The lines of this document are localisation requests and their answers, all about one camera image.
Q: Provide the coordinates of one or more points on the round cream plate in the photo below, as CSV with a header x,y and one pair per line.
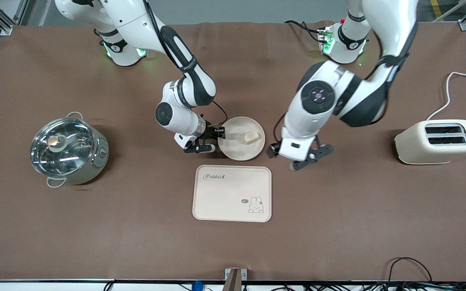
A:
x,y
237,150

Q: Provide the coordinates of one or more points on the cream two-slot toaster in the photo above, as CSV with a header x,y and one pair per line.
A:
x,y
419,145

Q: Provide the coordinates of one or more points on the pale steamed bun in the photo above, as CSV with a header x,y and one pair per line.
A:
x,y
252,138

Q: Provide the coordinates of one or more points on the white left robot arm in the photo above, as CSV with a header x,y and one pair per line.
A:
x,y
318,97

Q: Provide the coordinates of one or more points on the white rabbit print tray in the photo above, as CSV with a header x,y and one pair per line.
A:
x,y
225,198

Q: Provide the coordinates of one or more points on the brown table cover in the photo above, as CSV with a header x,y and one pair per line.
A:
x,y
136,242

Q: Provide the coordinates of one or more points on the steel pot with glass lid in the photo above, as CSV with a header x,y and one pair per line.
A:
x,y
99,159

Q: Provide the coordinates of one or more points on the glass pot lid with knob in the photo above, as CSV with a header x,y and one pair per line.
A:
x,y
71,157

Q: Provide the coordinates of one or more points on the blue round knob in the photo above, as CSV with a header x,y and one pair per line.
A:
x,y
197,286

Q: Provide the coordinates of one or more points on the metal table edge bracket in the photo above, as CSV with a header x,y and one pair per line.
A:
x,y
229,275

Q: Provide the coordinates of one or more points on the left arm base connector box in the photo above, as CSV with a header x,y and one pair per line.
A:
x,y
325,38

